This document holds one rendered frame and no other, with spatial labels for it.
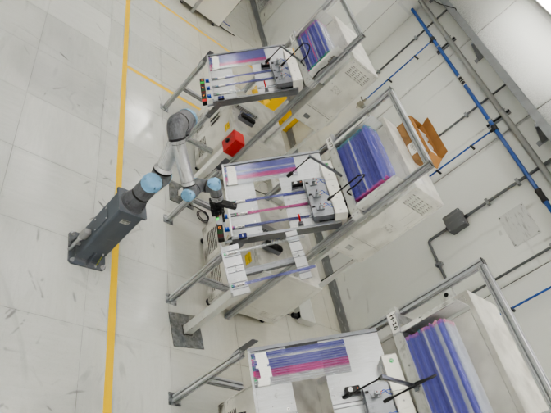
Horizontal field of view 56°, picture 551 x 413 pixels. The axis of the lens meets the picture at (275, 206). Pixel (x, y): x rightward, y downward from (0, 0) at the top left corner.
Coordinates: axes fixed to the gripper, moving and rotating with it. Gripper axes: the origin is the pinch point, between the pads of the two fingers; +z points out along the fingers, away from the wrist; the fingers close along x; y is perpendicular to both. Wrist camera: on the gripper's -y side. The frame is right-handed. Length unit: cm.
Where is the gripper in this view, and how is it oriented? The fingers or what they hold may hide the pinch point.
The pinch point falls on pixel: (225, 220)
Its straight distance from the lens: 329.5
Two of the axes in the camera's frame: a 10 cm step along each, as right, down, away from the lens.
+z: 0.5, 6.6, 7.5
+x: 1.6, 7.4, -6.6
